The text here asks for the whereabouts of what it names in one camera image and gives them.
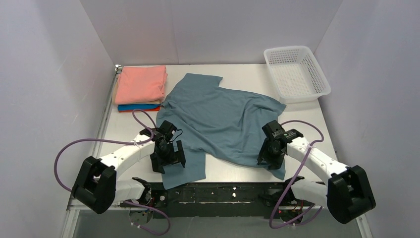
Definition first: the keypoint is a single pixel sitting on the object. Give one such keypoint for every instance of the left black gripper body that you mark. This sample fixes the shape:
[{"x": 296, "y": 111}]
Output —
[{"x": 167, "y": 158}]

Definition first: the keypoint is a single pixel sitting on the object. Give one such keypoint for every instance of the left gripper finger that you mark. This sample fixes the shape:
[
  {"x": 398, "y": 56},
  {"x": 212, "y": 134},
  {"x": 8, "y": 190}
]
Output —
[
  {"x": 158, "y": 165},
  {"x": 179, "y": 154}
]

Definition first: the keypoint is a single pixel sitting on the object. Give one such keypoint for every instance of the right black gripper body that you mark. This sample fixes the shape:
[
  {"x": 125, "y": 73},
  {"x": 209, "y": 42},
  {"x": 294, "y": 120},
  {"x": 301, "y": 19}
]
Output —
[{"x": 270, "y": 154}]

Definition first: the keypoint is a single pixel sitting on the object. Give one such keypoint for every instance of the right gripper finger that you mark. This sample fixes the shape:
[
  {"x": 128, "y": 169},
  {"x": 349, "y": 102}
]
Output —
[
  {"x": 261, "y": 156},
  {"x": 275, "y": 162}
]

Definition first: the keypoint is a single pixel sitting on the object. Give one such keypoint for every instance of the blue-grey t shirt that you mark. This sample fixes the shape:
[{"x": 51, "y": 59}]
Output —
[{"x": 224, "y": 123}]

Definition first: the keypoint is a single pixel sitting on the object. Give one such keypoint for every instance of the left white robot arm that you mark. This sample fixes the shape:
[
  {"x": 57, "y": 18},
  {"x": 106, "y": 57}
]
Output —
[{"x": 98, "y": 186}]

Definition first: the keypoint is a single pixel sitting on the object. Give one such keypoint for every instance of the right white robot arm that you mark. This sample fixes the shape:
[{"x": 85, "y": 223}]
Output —
[{"x": 321, "y": 180}]

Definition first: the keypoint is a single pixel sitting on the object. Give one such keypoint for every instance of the orange folded t shirt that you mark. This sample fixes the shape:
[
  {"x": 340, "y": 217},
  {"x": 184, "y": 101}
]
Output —
[{"x": 138, "y": 110}]

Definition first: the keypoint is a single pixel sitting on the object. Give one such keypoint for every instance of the blue folded t shirt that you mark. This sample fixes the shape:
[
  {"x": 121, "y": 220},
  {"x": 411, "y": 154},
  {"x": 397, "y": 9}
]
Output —
[{"x": 144, "y": 107}]

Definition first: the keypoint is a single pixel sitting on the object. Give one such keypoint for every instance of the white plastic basket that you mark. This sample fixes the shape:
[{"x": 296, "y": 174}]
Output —
[{"x": 296, "y": 74}]

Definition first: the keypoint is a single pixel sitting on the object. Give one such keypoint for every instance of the pink folded t shirt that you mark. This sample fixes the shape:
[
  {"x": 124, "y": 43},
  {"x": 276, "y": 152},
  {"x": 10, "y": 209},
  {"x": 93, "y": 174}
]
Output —
[{"x": 140, "y": 84}]

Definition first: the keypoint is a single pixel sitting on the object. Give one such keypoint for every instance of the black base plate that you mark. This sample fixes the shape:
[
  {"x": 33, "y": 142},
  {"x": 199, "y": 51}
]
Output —
[{"x": 217, "y": 199}]

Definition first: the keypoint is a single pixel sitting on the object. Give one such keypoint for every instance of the aluminium frame rail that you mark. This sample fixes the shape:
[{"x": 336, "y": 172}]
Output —
[{"x": 198, "y": 117}]

